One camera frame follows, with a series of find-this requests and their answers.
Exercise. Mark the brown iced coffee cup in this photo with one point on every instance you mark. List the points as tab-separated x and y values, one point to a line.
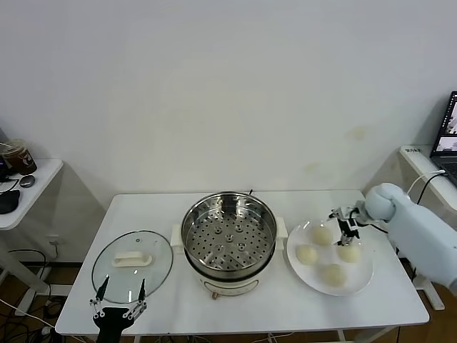
23	160

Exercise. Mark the black desk device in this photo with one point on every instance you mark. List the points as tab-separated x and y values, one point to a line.
4	171

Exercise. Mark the white wall outlet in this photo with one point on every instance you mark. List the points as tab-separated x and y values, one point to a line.
56	240

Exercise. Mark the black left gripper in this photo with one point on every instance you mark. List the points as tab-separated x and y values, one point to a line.
110	321

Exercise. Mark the cream electric cooker base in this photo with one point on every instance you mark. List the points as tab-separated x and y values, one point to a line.
228	286

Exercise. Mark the black laptop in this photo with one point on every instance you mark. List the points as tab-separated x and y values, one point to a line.
446	143

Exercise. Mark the white round plate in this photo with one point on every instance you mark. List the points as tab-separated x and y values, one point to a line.
353	282

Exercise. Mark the white steamed baozi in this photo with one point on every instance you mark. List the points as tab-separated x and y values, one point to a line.
321	236
334	274
350	254
307	255

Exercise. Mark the stainless steel steamer pot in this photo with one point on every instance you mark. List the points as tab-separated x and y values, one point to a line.
228	243

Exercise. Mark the light blue right robot arm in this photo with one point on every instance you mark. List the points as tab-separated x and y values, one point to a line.
421	236

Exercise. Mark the black round disc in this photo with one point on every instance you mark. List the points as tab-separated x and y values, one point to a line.
27	181

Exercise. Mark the white plastic box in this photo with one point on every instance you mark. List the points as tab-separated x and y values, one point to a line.
416	162

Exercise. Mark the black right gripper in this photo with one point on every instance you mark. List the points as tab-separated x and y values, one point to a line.
357	214

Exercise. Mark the white side table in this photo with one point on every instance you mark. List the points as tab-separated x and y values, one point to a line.
43	178

